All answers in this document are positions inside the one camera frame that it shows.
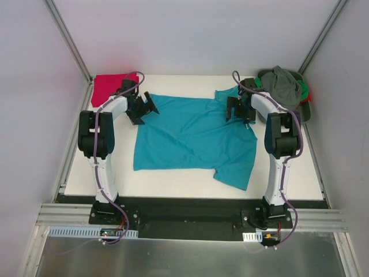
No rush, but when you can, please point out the teal t-shirt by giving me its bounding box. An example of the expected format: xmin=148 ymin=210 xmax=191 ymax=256
xmin=133 ymin=87 xmax=257 ymax=190

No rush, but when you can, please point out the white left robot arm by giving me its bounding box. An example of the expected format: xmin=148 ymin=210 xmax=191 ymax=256
xmin=77 ymin=78 xmax=158 ymax=204

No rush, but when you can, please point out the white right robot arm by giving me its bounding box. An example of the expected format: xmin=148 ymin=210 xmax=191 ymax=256
xmin=133 ymin=81 xmax=303 ymax=207

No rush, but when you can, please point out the green t-shirt in bin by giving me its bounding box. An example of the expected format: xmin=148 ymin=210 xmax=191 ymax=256
xmin=254 ymin=77 xmax=307 ymax=89

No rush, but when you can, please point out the folded magenta t-shirt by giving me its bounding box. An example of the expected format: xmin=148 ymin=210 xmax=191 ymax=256
xmin=91 ymin=74 xmax=126 ymax=107

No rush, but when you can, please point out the grey t-shirt in bin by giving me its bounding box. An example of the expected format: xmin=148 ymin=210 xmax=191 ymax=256
xmin=258 ymin=66 xmax=302 ymax=110

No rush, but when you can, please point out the grey plastic laundry bin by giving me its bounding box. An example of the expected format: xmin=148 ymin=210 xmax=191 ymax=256
xmin=256 ymin=68 xmax=313 ymax=125

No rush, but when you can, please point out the red t-shirt in bin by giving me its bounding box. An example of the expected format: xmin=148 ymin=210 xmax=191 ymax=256
xmin=298 ymin=86 xmax=311 ymax=107

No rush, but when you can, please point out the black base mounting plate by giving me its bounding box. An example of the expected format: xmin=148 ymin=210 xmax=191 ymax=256
xmin=56 ymin=195 xmax=293 ymax=241

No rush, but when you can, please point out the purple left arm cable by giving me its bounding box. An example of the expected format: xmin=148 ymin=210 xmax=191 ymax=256
xmin=93 ymin=70 xmax=145 ymax=203

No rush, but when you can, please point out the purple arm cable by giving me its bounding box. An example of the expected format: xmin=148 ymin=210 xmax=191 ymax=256
xmin=93 ymin=70 xmax=145 ymax=203
xmin=232 ymin=70 xmax=303 ymax=203

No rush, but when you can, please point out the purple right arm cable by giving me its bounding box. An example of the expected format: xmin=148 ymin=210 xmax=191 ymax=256
xmin=232 ymin=70 xmax=303 ymax=203

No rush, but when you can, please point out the left aluminium frame post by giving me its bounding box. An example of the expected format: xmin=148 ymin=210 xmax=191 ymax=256
xmin=43 ymin=0 xmax=93 ymax=84

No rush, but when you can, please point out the aluminium frame post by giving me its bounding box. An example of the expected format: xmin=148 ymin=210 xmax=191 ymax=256
xmin=298 ymin=0 xmax=350 ymax=75
xmin=43 ymin=0 xmax=93 ymax=84

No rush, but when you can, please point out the aluminium front rail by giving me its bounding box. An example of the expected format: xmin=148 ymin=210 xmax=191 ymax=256
xmin=37 ymin=201 xmax=96 ymax=226

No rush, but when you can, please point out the white slotted cable duct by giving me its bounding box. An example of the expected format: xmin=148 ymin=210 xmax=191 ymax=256
xmin=48 ymin=226 xmax=138 ymax=240

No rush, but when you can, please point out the right aluminium frame post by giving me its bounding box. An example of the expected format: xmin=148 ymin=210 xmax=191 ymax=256
xmin=298 ymin=0 xmax=350 ymax=75

